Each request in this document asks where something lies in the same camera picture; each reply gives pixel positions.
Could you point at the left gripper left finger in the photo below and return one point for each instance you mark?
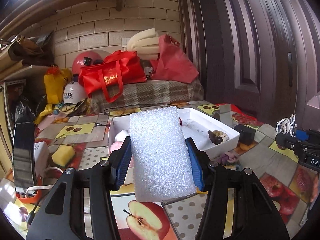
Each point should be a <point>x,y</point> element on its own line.
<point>61,215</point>

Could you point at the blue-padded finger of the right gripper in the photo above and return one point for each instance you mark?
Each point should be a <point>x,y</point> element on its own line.
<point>302,135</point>

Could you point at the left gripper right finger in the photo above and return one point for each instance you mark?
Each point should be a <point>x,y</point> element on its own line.
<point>255,215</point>

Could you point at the beige brown braided scrunchie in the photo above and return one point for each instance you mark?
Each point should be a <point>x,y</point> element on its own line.
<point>217,137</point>

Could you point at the white foam block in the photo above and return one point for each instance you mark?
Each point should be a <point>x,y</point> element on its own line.
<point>162,166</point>

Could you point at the black white patterned scarf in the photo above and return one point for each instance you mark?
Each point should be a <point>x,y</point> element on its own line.
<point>287,126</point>

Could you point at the purple braided scrunchie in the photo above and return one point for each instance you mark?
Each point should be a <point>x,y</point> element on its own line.
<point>227,158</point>

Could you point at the black cube box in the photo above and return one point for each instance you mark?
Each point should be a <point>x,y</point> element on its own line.
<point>247,134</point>

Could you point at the orange phone stand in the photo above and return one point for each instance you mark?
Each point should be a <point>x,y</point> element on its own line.
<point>31,198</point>

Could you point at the yellow sponge block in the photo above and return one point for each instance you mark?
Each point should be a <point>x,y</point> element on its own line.
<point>63,155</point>

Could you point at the white shallow cardboard tray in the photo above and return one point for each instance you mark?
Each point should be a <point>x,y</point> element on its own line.
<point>195,125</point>

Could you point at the white power bank box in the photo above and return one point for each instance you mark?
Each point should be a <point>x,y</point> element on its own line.
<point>41,155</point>

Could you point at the pink fluffy plush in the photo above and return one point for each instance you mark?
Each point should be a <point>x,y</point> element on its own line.
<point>118,140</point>

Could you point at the black smartphone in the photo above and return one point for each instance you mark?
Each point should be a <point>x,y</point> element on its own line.
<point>23,160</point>

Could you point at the dark brown door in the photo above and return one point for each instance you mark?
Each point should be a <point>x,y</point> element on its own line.
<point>260,55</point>

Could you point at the black plastic bag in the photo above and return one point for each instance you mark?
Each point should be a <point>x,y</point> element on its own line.
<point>28,110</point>

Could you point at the white hard hat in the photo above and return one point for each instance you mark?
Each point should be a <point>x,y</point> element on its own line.
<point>74,93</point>

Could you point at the yellow gift bag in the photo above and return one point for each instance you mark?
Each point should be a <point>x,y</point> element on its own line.
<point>55,81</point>

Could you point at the plaid covered furniture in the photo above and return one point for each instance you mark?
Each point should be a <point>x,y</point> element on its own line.
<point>151,92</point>

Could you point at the dark red cloth bag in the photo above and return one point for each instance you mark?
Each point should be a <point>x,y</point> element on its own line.
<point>172,64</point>

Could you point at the red tote bag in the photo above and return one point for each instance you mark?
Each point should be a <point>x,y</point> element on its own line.
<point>117,70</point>

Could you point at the pink helmet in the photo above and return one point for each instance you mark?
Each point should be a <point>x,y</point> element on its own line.
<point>87,58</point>

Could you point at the cream foam roll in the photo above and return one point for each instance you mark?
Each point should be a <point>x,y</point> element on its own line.
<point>145,44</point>

